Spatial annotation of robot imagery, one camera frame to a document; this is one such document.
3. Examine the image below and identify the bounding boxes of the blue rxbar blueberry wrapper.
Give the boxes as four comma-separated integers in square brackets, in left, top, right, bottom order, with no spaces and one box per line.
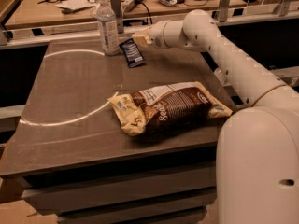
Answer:
[119,38,145,68]

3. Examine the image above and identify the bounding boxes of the metal frame rail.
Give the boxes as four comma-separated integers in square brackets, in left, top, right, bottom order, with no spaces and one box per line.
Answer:
[0,5,299,50]

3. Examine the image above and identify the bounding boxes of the clear plastic water bottle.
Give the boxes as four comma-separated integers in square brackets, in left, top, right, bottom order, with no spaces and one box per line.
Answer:
[95,0,119,56]

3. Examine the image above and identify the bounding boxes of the wooden workbench in background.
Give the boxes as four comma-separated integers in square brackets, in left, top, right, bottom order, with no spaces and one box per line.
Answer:
[4,0,250,31]

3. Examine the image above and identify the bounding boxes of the brown and cream snack bag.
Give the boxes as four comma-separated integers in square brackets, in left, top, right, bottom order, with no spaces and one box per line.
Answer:
[108,81,233,136]

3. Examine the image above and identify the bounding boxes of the white papers on workbench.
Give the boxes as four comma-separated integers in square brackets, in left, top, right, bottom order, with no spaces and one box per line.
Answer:
[56,0,96,10]

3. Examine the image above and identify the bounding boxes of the grey drawer cabinet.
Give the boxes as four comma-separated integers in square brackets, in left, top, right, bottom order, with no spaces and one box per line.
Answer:
[0,140,219,224]

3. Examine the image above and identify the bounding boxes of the grey metal upright post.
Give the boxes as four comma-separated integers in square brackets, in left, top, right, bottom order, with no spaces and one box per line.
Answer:
[110,0,124,34]

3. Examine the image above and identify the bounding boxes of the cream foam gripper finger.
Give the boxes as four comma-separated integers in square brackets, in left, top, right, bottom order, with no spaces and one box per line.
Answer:
[132,29,151,47]

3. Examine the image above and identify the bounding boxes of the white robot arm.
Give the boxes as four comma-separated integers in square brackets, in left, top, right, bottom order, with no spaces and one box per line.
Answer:
[133,10,299,224]

